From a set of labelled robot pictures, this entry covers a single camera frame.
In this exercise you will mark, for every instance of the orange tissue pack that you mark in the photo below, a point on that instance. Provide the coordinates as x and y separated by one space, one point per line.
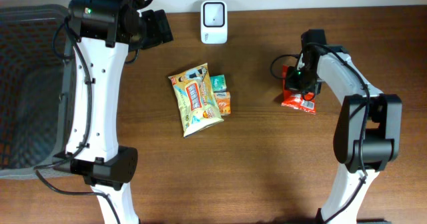
223 100

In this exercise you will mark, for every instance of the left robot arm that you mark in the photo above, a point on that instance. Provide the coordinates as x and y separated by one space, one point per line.
102 34

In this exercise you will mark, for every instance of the grey plastic mesh basket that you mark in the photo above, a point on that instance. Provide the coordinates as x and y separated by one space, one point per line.
34 89

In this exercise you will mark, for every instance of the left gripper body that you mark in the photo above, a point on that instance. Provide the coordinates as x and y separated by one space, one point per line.
161 26

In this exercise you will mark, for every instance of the red snack bag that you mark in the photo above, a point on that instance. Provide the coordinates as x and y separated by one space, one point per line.
295 100

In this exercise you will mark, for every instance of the teal tissue pack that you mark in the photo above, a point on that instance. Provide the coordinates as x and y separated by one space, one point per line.
218 83

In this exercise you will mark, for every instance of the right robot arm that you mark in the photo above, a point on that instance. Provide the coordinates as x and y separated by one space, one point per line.
367 135

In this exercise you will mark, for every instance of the yellow snack bag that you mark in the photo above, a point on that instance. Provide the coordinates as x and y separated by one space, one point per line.
197 105

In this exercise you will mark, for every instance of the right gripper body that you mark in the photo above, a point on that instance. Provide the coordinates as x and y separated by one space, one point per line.
293 84

